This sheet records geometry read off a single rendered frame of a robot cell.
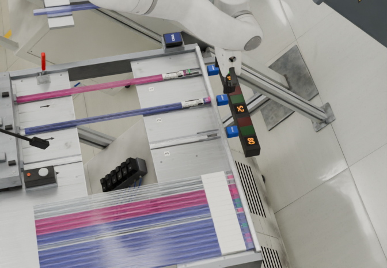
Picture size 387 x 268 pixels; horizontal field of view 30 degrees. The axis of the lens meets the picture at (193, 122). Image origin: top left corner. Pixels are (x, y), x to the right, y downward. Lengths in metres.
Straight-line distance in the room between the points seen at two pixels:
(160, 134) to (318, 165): 0.84
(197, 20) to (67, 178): 0.55
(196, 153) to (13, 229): 0.50
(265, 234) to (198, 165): 0.67
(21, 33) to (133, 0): 1.70
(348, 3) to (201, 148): 0.55
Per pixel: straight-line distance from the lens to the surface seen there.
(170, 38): 2.09
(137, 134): 2.34
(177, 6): 1.58
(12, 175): 1.83
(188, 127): 1.95
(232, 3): 1.67
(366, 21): 2.08
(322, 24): 2.82
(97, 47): 3.19
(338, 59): 2.71
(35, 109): 2.01
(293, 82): 2.79
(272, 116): 2.80
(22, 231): 1.82
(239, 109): 2.00
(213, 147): 1.91
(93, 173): 2.47
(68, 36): 3.11
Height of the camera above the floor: 2.08
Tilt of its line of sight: 42 degrees down
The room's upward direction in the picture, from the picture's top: 67 degrees counter-clockwise
